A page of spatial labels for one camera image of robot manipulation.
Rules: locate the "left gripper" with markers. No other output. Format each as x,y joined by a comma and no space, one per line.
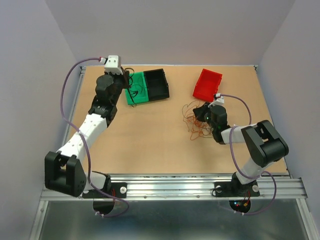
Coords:
124,77

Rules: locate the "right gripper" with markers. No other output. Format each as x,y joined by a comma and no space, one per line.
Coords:
199,111

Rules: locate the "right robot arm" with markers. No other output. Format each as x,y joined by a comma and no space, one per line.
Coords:
265,146

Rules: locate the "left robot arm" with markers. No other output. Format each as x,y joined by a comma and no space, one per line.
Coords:
63,169

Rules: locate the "green plastic bin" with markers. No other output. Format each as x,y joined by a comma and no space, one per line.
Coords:
137,92

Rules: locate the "red plastic bin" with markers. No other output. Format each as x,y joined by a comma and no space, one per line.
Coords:
207,85

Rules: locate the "black plastic bin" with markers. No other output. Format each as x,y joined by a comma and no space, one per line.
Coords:
157,85

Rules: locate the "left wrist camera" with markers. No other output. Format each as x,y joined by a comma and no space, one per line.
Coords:
112,64

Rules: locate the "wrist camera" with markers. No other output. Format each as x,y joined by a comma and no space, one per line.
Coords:
112,64
218,100

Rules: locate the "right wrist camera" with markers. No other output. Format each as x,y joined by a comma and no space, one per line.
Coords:
218,100

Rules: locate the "aluminium rail frame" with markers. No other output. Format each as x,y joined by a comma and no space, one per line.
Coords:
170,178

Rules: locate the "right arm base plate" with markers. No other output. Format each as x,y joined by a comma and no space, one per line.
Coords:
226,189

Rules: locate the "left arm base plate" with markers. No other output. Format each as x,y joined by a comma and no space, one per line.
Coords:
115,189

